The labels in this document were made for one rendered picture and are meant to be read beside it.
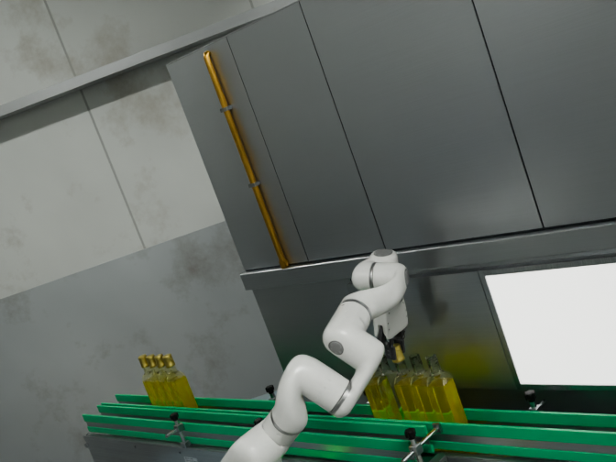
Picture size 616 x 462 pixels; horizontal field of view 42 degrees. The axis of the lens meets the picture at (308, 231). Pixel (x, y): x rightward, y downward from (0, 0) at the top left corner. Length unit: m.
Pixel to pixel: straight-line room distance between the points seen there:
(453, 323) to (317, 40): 0.85
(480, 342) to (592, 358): 0.30
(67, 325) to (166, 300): 0.70
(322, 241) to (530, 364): 0.72
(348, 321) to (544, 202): 0.55
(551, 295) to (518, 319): 0.13
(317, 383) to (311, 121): 0.83
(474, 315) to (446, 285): 0.11
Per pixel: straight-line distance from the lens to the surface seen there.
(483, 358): 2.22
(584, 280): 1.98
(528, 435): 2.06
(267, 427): 1.88
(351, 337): 1.80
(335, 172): 2.30
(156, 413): 3.19
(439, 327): 2.25
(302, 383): 1.80
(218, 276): 5.25
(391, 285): 1.94
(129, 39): 5.21
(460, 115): 2.01
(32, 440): 6.01
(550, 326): 2.08
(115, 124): 5.25
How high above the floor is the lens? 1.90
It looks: 9 degrees down
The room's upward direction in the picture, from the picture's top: 20 degrees counter-clockwise
